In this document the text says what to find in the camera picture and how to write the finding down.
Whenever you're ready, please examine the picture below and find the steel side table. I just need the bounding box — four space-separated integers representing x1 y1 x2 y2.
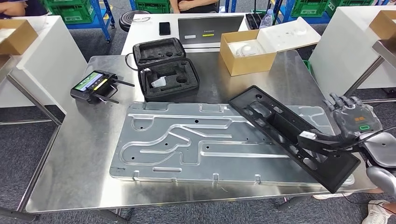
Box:
0 55 63 126
343 39 396 104

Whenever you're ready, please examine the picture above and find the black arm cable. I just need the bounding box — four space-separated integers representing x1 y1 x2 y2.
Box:
353 125 396 146

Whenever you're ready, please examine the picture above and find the green plastic crate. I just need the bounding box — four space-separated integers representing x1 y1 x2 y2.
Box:
43 0 97 25
290 0 331 18
328 0 375 8
135 0 171 14

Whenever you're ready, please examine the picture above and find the white table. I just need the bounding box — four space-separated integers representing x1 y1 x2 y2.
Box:
120 12 310 56

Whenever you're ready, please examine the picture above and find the person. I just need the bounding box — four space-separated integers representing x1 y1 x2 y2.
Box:
169 0 220 14
0 0 49 18
312 187 396 224

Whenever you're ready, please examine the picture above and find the stainless steel workbench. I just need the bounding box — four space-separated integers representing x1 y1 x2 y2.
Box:
0 49 376 224

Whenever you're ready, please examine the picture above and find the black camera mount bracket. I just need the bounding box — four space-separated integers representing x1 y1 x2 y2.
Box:
297 136 362 157

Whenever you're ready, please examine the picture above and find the black remote controller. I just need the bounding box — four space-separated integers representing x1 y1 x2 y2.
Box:
70 70 136 105

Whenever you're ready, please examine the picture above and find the stamped silver metal plate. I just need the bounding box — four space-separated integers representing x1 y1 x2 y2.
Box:
109 101 355 188

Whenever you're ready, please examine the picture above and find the long black plastic part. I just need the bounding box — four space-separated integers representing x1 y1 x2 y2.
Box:
228 85 361 195

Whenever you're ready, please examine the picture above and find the black round stool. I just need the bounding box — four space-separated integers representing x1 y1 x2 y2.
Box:
118 10 151 33

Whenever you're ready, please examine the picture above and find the white paper slip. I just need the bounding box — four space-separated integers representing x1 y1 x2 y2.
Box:
151 76 167 89

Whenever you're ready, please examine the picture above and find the clear water bottle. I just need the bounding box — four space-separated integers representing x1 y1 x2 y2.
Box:
259 8 275 29

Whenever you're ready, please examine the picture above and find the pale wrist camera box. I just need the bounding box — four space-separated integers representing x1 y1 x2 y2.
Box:
297 131 318 146

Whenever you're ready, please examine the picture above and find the white round object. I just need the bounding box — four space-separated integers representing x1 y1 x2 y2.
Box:
229 40 267 58

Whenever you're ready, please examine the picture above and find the brown cardboard box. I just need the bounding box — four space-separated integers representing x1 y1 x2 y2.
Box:
0 19 39 56
368 10 396 40

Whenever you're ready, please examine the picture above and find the black phone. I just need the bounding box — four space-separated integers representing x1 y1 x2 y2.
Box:
159 21 171 36

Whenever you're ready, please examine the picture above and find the cardboard box with white lid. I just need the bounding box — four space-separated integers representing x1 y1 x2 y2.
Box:
219 17 321 77

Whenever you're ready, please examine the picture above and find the grey laptop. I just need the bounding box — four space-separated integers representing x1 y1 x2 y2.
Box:
177 14 245 49

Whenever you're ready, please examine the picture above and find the white cabinet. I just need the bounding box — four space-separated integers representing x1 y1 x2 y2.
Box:
0 15 89 115
309 5 396 99

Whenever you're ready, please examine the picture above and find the black tray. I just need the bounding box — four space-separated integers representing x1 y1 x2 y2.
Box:
245 12 263 30

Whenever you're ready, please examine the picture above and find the black foam carrying case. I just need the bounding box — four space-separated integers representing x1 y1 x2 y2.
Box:
132 37 201 103

